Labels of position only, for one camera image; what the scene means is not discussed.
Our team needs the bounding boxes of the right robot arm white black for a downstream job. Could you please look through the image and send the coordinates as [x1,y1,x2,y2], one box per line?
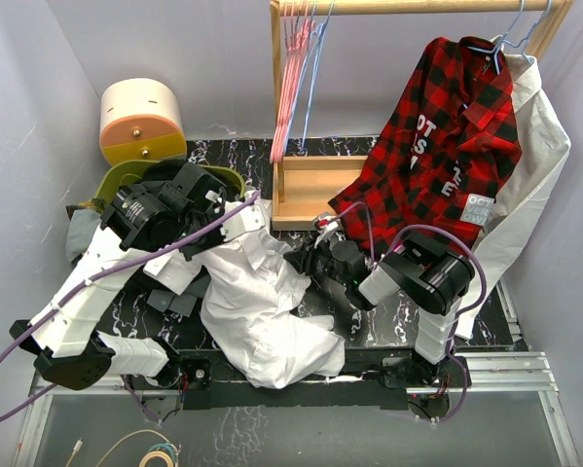
[283,231,485,386]

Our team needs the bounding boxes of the cream white hanging shirt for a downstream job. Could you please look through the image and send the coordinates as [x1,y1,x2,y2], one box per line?
[455,54,571,339]

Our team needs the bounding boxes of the grey garment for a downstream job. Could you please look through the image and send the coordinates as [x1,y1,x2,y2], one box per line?
[65,205,210,317]

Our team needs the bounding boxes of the beige coiled cable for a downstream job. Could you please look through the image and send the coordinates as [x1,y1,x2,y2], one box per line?
[66,428,183,467]

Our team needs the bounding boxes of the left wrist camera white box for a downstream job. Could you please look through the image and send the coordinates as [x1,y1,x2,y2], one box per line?
[220,203,269,242]

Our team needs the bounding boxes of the red black plaid shirt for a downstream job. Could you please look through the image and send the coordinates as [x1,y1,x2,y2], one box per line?
[329,37,522,254]

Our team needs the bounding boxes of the blue hanger holding shirts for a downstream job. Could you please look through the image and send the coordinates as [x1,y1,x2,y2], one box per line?
[465,0,555,74]

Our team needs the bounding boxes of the pink wire hanger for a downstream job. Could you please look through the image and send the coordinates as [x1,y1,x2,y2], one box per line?
[270,1,309,163]

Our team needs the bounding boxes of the aluminium frame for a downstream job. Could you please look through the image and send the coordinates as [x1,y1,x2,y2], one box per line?
[11,276,582,467]

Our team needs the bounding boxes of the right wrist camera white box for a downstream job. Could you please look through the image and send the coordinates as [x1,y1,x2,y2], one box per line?
[313,213,341,247]

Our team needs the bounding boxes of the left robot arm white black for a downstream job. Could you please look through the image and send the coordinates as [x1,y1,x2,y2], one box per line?
[10,160,268,390]

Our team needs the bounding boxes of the wooden clothes rack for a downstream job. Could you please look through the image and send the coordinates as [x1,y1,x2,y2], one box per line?
[270,1,573,231]

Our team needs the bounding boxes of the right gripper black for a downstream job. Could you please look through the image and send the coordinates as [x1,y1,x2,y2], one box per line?
[283,233,349,288]

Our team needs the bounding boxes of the black garment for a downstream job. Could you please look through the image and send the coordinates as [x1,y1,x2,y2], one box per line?
[84,159,238,298]

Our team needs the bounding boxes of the blue wire hanger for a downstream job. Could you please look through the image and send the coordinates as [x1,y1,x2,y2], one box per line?
[300,1,335,155]

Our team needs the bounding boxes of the olive green basket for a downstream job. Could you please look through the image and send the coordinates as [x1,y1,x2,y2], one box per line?
[65,158,247,215]

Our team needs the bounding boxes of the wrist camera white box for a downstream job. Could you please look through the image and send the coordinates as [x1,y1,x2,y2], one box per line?
[220,203,269,242]
[313,213,341,247]

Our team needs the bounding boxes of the cream orange yellow cylinder container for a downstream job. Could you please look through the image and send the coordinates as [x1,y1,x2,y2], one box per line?
[99,78,187,166]

